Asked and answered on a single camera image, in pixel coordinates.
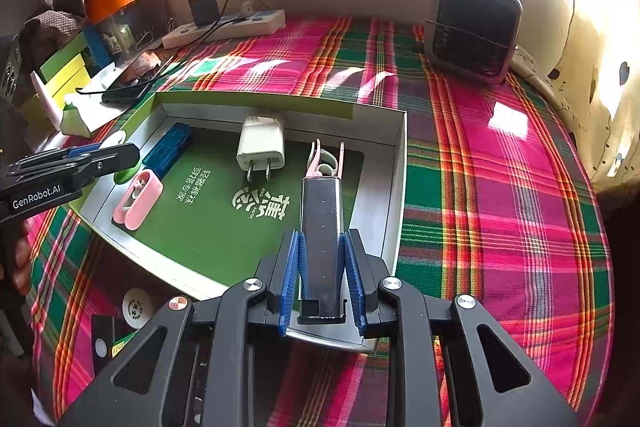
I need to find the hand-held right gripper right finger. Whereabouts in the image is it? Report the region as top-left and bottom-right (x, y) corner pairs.
(339, 229), (581, 427)

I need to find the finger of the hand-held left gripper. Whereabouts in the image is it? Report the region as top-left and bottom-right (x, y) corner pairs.
(30, 146), (106, 164)
(7, 143), (141, 190)

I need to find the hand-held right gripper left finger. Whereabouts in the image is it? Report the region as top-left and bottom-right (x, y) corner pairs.
(57, 231), (307, 427)

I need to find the green white round stand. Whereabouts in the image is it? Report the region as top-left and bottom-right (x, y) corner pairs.
(102, 130), (141, 185)

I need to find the pink oval case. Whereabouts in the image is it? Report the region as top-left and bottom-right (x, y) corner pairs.
(112, 172), (165, 230)

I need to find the blue usb tester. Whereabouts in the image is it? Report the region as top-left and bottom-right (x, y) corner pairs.
(141, 123), (193, 180)

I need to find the dark grey rectangular device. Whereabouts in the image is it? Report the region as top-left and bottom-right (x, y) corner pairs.
(296, 177), (348, 325)

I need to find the large pink cable clip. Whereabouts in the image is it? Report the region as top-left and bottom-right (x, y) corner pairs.
(304, 139), (346, 180)

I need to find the white charger plug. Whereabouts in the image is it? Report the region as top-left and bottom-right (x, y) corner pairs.
(236, 114), (286, 182)

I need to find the small white round can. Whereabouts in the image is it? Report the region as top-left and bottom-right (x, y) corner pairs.
(121, 288), (155, 333)

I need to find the person's left hand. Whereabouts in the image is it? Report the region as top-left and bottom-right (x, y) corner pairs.
(11, 224), (32, 290)

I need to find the black smartphone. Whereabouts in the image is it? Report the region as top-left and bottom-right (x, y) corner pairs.
(101, 49), (178, 104)

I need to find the yellow green cardboard box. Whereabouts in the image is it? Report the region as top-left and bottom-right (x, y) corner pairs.
(39, 32), (101, 108)

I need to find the blue box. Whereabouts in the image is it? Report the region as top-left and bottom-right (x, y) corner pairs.
(82, 24), (111, 72)

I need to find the brown cloth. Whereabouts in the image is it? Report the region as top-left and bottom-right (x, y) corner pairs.
(20, 0), (86, 58)

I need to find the clear plastic container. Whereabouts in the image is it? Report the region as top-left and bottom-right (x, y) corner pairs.
(97, 0), (173, 58)

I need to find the black power adapter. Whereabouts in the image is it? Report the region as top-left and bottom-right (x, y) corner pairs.
(188, 0), (221, 28)

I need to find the white power strip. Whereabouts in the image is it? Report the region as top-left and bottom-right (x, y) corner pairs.
(161, 9), (287, 50)

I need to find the grey desktop fan heater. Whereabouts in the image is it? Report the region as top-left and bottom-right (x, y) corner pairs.
(422, 0), (523, 85)

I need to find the heart print curtain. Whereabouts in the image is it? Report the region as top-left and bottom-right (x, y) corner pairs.
(525, 0), (640, 192)

